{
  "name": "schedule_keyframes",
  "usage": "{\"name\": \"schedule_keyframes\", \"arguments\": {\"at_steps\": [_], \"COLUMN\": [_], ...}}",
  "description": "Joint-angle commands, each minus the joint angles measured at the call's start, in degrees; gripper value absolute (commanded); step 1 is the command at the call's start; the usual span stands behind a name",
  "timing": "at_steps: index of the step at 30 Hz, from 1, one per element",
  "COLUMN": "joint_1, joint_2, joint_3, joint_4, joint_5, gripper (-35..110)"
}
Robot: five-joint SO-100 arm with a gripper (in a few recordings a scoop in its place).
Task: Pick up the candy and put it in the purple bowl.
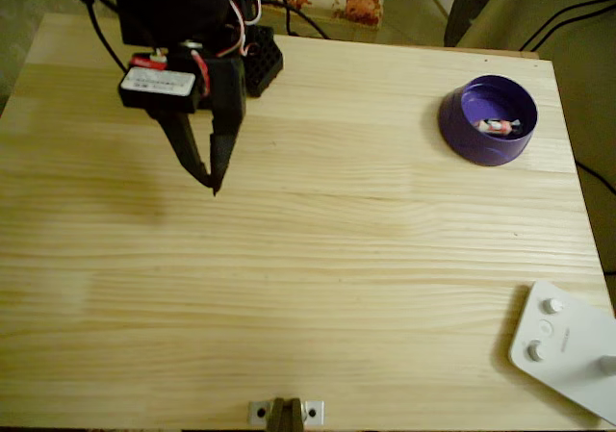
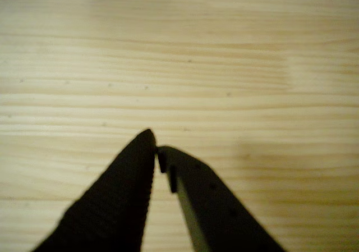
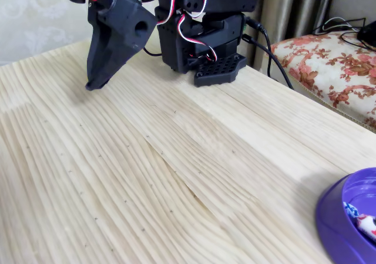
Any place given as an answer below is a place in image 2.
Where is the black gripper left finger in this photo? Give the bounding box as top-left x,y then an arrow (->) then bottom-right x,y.
32,128 -> 157,252

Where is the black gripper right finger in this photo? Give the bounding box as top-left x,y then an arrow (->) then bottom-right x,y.
155,145 -> 287,252

